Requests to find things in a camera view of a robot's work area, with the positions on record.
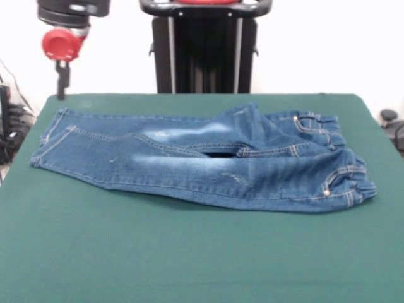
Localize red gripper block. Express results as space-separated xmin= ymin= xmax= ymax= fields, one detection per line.
xmin=42 ymin=26 xmax=92 ymax=101

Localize blue denim jeans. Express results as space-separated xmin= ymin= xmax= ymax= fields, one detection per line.
xmin=28 ymin=102 xmax=378 ymax=215

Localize black electronics box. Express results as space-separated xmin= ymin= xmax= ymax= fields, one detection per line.
xmin=0 ymin=84 xmax=12 ymax=137

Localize dark green table cloth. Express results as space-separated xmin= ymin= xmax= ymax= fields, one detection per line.
xmin=0 ymin=93 xmax=404 ymax=303

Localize black chair base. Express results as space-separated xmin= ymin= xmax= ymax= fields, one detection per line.
xmin=380 ymin=109 xmax=404 ymax=157

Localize black cable bundle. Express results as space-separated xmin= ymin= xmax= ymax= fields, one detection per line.
xmin=0 ymin=102 xmax=35 ymax=165

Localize black robot pedestal stand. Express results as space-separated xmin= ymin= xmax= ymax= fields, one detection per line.
xmin=138 ymin=0 xmax=274 ymax=95

